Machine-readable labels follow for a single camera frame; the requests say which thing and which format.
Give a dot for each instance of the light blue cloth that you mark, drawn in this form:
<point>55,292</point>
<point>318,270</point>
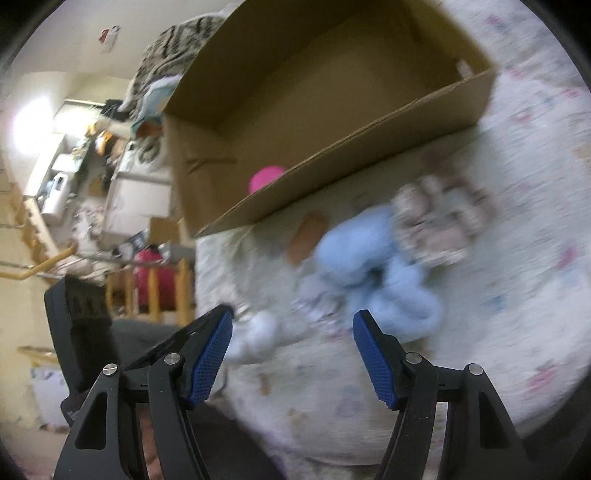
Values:
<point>157,97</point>

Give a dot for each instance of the white cabinet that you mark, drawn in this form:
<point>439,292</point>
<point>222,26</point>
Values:
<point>136,198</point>

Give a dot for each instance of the large cardboard box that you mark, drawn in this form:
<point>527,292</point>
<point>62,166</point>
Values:
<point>295,101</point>

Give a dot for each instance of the small brown soft item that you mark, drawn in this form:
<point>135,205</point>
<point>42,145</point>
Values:
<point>307,236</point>

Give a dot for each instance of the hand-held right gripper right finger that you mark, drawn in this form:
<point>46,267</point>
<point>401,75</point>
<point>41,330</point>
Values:
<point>376,360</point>

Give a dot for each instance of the floral patterned soft toy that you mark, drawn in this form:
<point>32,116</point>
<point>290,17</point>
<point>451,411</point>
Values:
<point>438,221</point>

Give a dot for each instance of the pink ball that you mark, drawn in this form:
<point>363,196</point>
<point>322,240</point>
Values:
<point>264,180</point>

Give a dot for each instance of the pink bag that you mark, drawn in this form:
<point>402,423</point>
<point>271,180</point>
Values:
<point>154,277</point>

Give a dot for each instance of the small white plush toy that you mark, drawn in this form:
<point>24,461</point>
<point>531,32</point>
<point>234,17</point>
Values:
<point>256,339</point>

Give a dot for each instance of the wooden railing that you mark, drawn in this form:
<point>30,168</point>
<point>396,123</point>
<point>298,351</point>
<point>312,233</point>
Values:
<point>51,265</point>

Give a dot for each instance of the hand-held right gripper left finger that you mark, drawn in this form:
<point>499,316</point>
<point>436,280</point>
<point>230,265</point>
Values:
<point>210,357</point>

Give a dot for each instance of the printed white bed sheet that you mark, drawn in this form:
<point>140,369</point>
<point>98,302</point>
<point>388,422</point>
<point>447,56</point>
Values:
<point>517,258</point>

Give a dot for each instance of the tiger striped blanket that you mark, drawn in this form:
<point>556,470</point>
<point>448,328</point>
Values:
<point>178,44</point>

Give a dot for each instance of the red and white wall tag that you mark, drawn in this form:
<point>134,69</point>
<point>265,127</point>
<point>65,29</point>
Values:
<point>110,37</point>

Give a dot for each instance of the light blue plush toy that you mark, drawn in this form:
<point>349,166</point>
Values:
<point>364,267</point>

